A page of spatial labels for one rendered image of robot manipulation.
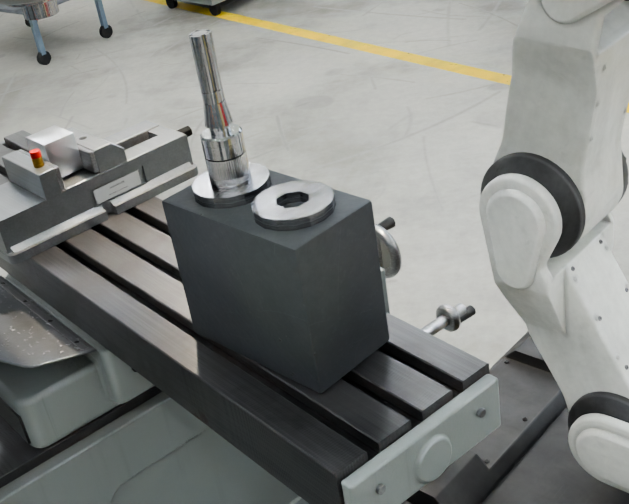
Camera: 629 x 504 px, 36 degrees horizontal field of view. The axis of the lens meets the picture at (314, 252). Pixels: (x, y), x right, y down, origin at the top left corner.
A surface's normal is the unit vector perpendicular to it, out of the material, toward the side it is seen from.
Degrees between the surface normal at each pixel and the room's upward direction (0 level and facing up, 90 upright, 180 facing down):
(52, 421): 90
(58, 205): 90
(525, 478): 0
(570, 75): 115
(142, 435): 90
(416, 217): 0
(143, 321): 0
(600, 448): 90
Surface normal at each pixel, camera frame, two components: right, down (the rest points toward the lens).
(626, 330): 0.57, -0.22
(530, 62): -0.56, 0.77
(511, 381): -0.15, -0.85
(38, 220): 0.67, 0.29
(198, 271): -0.68, 0.45
